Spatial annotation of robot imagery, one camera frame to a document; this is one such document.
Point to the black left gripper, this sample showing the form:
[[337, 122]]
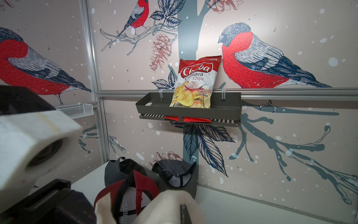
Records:
[[55, 203]]

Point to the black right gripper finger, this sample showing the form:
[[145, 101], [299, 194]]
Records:
[[184, 215]]

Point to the cream baseball cap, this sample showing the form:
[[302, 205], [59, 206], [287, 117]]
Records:
[[164, 209]]

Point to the red baseball cap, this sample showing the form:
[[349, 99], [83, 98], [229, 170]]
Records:
[[123, 201]]

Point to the black baseball cap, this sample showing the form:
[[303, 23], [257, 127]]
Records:
[[176, 175]]

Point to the dark grey baseball cap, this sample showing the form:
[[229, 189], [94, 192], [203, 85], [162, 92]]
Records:
[[120, 169]]

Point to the Chuba cassava chips bag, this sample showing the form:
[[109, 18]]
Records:
[[194, 85]]

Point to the white wire wall basket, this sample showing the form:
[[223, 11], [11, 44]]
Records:
[[76, 111]]

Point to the black wall basket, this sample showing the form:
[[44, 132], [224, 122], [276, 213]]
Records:
[[225, 108]]

